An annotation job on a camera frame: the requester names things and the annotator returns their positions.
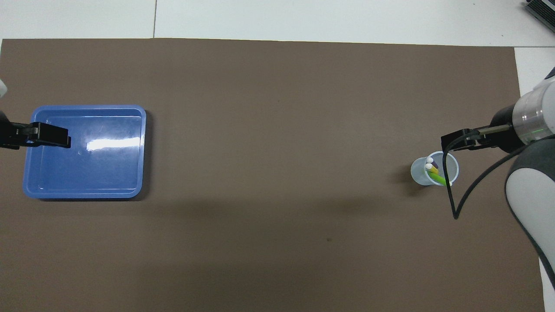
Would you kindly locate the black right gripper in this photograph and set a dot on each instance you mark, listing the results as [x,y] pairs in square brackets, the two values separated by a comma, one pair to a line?
[505,141]

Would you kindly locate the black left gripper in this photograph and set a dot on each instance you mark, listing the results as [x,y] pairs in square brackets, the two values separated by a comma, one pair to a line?
[6,134]

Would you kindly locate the purple pen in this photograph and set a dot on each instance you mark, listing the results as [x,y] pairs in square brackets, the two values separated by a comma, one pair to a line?
[434,164]

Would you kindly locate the yellow pen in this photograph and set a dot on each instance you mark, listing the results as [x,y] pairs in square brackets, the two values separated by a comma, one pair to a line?
[432,170]

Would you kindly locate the green pen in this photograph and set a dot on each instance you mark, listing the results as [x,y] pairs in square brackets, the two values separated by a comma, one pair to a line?
[441,179]

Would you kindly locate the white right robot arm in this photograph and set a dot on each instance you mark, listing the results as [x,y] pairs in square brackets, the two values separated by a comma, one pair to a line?
[531,195]

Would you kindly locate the blue plastic tray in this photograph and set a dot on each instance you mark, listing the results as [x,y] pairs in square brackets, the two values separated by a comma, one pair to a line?
[108,173]

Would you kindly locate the clear plastic cup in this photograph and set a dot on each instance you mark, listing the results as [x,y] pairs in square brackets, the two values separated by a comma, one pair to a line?
[418,173]

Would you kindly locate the grey vented device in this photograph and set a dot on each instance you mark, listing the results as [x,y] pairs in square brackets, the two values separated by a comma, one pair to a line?
[542,11]

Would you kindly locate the brown table mat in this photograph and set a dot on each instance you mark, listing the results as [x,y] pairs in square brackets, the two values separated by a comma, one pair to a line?
[277,130]

